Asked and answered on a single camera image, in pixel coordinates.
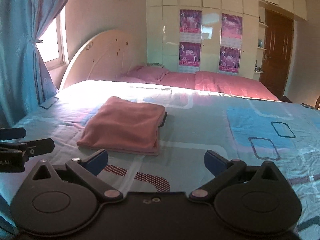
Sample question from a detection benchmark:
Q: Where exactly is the pink knit garment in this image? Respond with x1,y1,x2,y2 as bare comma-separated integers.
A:
76,96,165,156

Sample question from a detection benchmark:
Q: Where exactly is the window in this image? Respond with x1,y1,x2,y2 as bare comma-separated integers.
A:
37,7,69,70

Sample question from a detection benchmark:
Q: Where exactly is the lower right purple poster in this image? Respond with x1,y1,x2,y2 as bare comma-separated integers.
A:
219,47,241,74

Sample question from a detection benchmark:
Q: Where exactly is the purple poster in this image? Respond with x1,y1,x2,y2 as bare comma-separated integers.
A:
219,47,241,74
221,14,242,39
180,9,202,34
179,42,201,67

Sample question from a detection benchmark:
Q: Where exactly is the cream rounded headboard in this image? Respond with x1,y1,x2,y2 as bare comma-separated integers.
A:
59,29,138,90

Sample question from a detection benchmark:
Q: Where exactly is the pink pillow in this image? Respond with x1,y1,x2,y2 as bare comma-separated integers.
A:
126,65,170,83

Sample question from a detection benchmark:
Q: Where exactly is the lower left purple poster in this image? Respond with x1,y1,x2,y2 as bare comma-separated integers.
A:
179,42,201,67

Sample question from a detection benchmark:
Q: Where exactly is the blue curtain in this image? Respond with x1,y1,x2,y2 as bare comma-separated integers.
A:
1,0,68,128

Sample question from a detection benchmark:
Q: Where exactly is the brown wooden door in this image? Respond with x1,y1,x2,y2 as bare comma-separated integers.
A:
260,10,293,99

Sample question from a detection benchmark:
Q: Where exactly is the upper right purple poster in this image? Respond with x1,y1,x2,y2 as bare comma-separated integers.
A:
221,14,242,39

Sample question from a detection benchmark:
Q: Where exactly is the cream glossy wardrobe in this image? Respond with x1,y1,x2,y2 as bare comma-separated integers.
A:
146,0,307,79

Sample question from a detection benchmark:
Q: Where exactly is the upper left purple poster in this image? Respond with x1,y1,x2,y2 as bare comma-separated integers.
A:
180,9,202,34

